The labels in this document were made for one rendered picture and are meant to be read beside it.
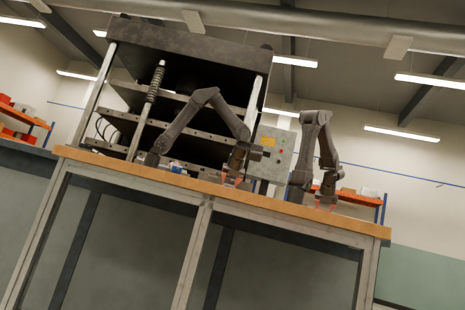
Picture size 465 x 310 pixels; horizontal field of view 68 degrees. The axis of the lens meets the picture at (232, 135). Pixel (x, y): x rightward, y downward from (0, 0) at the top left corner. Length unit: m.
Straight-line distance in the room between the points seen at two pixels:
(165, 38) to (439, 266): 7.53
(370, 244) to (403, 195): 7.54
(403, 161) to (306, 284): 7.46
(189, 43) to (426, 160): 7.24
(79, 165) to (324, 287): 1.11
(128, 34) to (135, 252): 1.76
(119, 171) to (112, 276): 0.57
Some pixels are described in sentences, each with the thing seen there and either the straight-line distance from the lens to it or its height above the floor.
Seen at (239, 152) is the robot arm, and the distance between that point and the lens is 1.49.
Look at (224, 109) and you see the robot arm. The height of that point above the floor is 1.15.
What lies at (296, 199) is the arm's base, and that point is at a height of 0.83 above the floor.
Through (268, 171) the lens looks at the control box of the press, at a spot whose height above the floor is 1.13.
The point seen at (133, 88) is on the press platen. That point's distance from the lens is 2.80.
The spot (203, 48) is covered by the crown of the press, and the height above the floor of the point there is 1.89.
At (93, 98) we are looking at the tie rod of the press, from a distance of 2.76.
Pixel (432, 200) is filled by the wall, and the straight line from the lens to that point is 8.93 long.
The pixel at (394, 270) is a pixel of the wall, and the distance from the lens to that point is 8.59.
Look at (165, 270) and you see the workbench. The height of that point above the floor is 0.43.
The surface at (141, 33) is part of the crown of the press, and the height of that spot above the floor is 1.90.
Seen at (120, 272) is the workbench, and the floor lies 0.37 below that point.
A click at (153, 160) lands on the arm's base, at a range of 1.43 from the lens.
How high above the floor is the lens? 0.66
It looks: 15 degrees up
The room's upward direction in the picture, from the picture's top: 15 degrees clockwise
